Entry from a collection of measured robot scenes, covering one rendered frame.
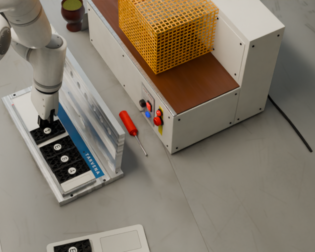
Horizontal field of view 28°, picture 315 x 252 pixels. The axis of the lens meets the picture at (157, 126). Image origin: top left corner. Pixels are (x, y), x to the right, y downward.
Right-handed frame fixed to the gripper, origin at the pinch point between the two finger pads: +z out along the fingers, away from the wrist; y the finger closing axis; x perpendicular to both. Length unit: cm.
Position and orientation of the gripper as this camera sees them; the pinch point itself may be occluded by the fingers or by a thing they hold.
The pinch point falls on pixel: (43, 119)
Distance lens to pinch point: 195.6
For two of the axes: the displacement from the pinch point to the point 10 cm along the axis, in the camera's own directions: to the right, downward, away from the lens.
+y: 5.0, 7.0, -5.1
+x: 8.4, -2.5, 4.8
